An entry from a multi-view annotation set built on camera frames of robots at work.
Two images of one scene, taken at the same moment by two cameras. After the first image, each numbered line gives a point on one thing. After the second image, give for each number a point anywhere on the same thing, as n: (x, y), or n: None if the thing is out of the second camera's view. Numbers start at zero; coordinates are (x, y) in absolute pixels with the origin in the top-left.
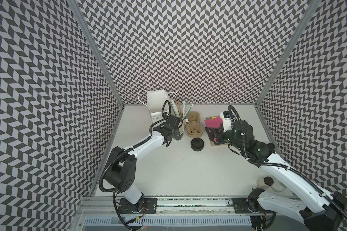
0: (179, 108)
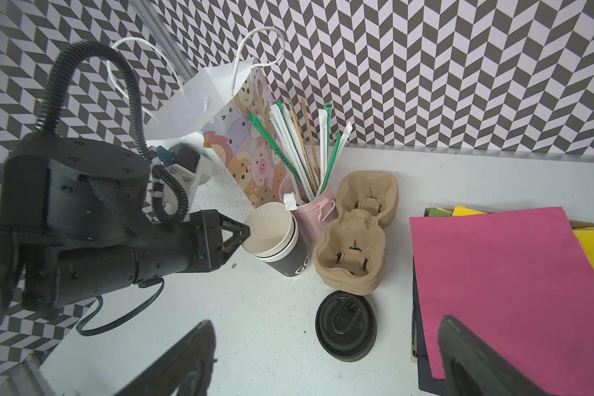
0: (310, 139)
